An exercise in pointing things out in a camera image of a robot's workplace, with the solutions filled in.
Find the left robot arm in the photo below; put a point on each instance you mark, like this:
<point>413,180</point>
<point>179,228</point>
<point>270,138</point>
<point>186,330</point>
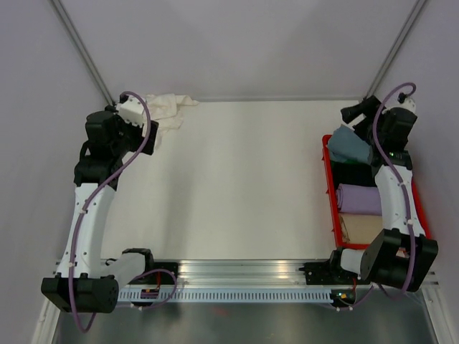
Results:
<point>82,283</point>

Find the cream white t-shirt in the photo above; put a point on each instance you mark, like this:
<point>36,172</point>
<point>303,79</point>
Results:
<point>166,110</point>

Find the aluminium frame post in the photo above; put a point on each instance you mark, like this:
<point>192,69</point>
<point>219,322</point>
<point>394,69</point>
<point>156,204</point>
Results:
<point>409,23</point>
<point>69,27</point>

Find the red plastic bin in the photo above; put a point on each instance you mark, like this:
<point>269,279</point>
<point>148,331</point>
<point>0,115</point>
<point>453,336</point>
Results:
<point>336,229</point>

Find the light blue cable duct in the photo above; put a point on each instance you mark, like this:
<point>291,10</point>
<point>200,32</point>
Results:
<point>231,295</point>

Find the rolled lavender t-shirt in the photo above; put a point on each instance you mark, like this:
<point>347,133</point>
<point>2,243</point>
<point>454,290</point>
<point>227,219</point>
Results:
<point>353,199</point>

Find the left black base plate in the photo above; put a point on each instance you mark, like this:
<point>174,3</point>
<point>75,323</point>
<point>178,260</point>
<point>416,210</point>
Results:
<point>160,273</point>

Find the left aluminium frame post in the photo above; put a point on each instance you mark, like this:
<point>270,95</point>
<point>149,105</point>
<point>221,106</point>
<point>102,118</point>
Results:
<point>69,27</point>

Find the rolled beige t-shirt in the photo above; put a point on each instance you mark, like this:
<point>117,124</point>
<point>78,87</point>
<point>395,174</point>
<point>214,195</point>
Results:
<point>360,229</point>

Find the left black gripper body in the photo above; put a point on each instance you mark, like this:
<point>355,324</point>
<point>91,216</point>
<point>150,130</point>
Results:
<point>130,136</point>

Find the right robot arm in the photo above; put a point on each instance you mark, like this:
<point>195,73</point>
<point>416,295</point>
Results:
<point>401,254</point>

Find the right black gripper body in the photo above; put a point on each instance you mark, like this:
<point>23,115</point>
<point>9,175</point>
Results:
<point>363,128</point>

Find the aluminium front rail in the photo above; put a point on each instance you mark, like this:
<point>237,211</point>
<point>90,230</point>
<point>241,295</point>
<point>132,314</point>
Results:
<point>213,274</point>

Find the blue-grey t-shirt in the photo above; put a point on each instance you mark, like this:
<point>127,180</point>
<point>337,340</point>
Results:
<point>346,146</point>

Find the right aluminium frame post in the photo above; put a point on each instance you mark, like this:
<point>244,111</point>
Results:
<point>409,23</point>

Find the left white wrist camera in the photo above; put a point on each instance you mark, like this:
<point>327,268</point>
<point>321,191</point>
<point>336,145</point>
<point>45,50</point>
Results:
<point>132,112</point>

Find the rolled black t-shirt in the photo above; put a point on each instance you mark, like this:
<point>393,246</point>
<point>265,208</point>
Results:
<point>352,174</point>

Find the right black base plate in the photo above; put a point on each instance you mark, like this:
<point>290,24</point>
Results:
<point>324,273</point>

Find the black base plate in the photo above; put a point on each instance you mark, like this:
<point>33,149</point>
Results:
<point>324,273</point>
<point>160,273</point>

